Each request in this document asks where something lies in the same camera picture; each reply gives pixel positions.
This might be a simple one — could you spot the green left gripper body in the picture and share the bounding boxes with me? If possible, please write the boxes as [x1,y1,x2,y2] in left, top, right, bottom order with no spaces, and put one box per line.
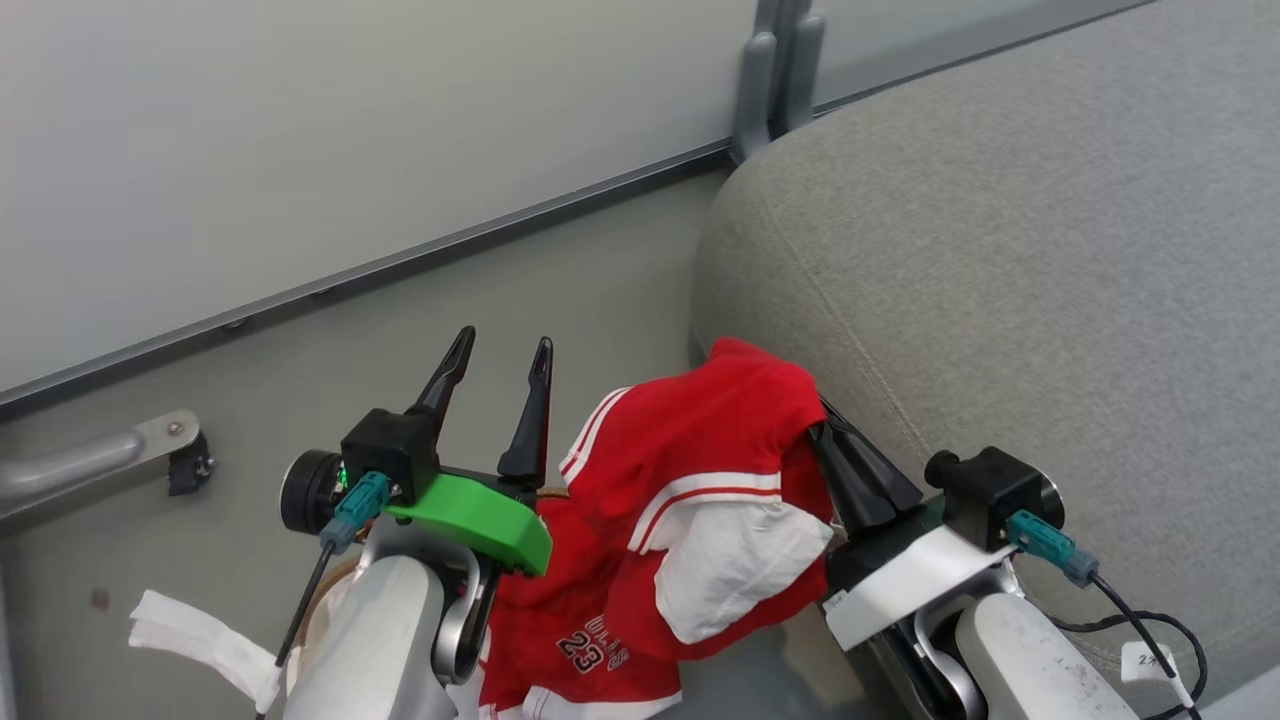
[384,470,554,578]

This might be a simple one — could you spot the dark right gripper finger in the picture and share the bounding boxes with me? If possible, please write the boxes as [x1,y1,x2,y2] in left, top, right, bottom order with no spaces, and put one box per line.
[806,422,898,534]
[820,397,924,513]

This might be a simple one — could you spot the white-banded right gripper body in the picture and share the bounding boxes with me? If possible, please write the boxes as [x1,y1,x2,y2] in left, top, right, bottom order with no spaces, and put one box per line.
[820,497,1023,653]

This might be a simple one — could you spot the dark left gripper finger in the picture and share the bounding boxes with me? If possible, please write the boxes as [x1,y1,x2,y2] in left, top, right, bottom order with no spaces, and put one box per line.
[405,325,478,451]
[496,336,555,491]

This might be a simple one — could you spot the red shirt with white stripes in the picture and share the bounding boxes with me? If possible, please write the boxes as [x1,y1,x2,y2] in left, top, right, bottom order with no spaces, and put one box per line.
[558,337,837,663]

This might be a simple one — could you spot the wicker laundry basket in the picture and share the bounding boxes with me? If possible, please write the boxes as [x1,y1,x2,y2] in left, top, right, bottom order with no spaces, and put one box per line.
[285,485,573,701]

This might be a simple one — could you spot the white basket liner cloth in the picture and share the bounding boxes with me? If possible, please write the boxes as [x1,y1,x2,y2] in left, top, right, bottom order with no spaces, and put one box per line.
[128,589,288,715]

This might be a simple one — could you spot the red jersey with number 23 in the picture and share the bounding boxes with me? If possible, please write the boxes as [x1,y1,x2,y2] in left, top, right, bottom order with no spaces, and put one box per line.
[476,495,693,720]

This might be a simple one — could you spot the grey fabric sofa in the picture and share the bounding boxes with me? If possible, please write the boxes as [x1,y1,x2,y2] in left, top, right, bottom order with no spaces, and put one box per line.
[688,0,1280,691]

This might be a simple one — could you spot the black left cable, teal plug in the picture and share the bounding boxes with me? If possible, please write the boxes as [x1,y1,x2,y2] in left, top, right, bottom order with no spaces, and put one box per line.
[255,471,392,720]

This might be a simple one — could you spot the black cable, teal plug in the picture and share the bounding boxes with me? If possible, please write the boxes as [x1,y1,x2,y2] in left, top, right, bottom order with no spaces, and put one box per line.
[1005,508,1209,720]
[255,471,392,720]

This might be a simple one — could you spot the dark metal wall base rail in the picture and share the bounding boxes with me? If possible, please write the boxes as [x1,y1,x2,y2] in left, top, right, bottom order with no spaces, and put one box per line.
[0,0,1161,416]

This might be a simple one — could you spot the black right cable, teal plug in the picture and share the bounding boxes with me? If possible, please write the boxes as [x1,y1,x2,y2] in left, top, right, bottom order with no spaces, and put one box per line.
[1005,508,1209,720]

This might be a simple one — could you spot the white paper cable tag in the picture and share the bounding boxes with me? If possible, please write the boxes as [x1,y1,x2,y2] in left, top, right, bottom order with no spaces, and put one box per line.
[1120,640,1177,687]

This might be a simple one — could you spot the grey metal bar with bracket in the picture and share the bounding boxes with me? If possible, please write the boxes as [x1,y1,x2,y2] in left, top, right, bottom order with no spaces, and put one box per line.
[0,408,215,521]

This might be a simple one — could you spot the grey wall post brackets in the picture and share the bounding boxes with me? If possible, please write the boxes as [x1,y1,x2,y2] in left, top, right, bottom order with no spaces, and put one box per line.
[730,0,829,166]

